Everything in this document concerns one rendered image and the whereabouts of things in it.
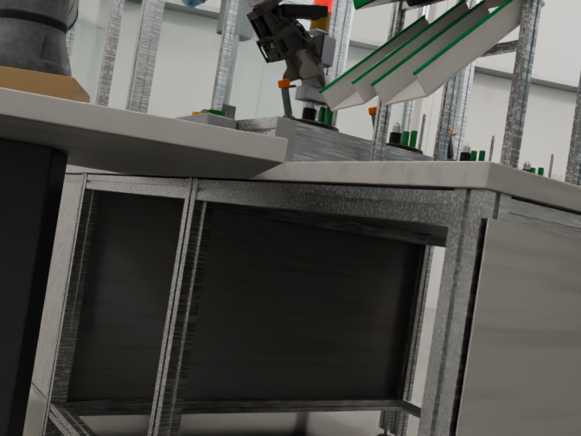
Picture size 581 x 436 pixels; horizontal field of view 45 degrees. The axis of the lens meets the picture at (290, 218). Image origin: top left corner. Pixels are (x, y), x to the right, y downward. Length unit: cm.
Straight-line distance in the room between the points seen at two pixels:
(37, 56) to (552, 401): 92
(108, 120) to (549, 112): 1042
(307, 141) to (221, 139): 54
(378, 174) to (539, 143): 1007
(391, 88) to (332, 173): 28
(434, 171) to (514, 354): 23
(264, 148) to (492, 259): 28
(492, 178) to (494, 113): 989
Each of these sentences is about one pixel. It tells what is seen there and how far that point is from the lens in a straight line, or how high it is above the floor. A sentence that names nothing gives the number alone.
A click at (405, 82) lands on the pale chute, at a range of 122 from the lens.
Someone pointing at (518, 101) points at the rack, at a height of 101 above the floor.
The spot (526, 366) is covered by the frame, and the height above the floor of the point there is 64.
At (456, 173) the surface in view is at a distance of 80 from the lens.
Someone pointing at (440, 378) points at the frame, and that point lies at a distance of 81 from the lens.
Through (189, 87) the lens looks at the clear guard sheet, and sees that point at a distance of 287.
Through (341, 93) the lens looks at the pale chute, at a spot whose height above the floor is 102.
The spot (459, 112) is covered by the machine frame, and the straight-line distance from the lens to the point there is 271.
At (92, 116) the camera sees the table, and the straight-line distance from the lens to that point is 81.
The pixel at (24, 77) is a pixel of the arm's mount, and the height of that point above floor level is 93.
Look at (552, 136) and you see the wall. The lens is 1106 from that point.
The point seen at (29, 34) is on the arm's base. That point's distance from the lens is 124.
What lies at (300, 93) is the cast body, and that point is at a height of 105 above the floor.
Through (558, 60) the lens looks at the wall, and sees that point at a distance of 1128.
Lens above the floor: 75
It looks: 1 degrees up
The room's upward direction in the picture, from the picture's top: 9 degrees clockwise
